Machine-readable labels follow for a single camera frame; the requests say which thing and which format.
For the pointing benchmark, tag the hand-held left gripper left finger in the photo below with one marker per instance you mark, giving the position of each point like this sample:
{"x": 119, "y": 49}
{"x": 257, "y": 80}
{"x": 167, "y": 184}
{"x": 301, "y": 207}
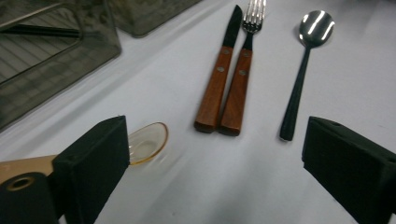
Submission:
{"x": 90, "y": 171}

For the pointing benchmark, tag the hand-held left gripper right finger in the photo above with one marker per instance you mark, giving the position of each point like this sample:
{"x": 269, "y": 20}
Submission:
{"x": 351, "y": 174}

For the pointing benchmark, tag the small wooden piece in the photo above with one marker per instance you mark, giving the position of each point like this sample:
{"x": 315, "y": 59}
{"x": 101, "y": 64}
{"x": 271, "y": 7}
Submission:
{"x": 146, "y": 143}

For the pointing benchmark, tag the smoky transparent plastic bin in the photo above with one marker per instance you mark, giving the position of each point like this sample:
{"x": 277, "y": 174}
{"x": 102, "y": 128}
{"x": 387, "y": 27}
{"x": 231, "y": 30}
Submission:
{"x": 62, "y": 71}
{"x": 146, "y": 15}

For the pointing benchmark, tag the dark brown chopstick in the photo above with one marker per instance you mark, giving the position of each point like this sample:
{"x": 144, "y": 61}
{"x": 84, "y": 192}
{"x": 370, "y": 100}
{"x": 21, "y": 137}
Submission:
{"x": 37, "y": 29}
{"x": 49, "y": 33}

